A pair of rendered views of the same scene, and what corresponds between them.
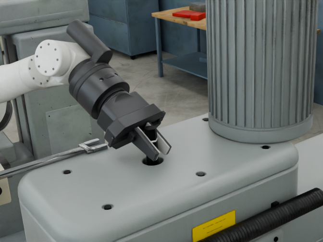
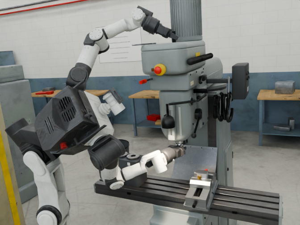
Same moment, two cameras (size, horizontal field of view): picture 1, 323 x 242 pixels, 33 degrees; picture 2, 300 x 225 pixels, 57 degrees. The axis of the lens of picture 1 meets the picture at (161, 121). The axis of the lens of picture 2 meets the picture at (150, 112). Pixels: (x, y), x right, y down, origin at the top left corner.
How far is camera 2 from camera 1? 121 cm
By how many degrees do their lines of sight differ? 31
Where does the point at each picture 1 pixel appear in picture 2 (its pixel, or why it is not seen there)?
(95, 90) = (155, 21)
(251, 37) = (190, 7)
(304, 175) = not seen: hidden behind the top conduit
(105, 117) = (160, 28)
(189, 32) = (41, 105)
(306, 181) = not seen: hidden behind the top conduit
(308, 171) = not seen: hidden behind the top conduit
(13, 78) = (118, 26)
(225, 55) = (183, 14)
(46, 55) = (136, 13)
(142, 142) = (172, 35)
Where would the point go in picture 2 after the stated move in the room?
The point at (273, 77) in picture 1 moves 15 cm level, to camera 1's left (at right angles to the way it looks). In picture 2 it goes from (197, 19) to (177, 19)
